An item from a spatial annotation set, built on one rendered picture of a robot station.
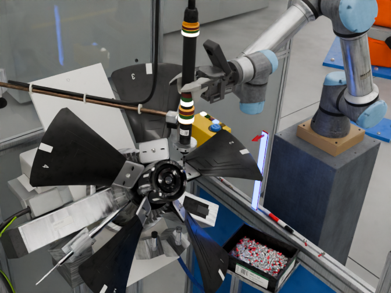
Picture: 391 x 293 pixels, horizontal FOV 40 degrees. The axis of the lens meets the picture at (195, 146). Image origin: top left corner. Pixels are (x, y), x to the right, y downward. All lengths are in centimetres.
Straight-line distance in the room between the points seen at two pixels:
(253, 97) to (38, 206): 69
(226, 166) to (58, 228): 53
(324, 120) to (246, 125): 91
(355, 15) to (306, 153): 62
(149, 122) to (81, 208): 31
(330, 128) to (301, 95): 258
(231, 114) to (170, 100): 125
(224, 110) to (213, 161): 112
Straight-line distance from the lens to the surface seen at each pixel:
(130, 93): 161
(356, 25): 171
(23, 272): 253
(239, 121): 288
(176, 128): 151
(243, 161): 171
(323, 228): 222
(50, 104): 172
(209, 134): 199
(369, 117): 195
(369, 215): 350
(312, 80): 496
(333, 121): 210
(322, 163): 206
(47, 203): 157
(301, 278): 200
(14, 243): 151
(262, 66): 159
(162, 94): 158
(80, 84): 177
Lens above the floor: 214
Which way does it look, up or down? 34 degrees down
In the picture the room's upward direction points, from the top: 4 degrees clockwise
